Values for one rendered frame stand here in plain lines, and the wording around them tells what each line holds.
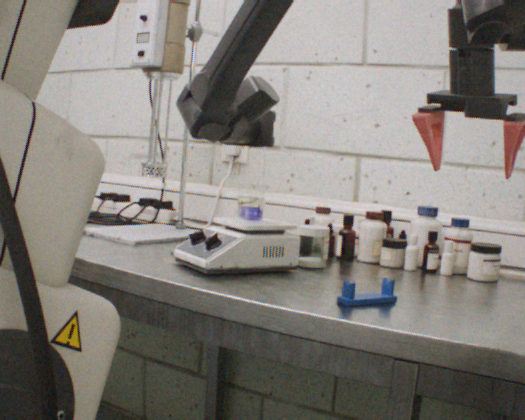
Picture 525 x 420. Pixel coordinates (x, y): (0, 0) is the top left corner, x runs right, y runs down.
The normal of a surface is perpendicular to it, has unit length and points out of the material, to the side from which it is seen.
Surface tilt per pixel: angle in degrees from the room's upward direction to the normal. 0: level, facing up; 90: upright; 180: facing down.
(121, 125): 90
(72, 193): 90
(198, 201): 90
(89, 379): 90
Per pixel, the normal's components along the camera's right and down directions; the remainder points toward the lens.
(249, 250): 0.55, 0.11
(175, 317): -0.58, 0.02
